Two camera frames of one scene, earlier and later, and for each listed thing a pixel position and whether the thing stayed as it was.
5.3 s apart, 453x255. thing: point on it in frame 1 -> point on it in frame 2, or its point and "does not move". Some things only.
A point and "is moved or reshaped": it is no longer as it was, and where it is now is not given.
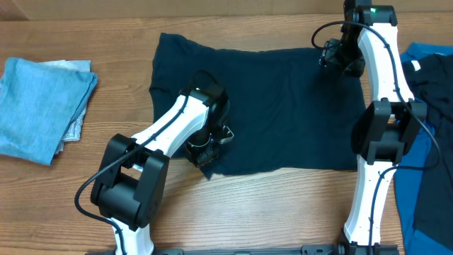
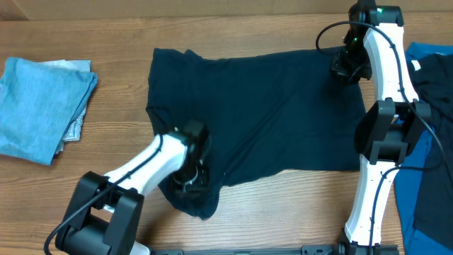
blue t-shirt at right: [408, 176] does not move
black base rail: [344, 248] does not move
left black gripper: [202, 157] -> [204, 185]
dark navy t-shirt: [287, 110] is moved or reshaped
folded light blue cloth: [36, 103] does not move
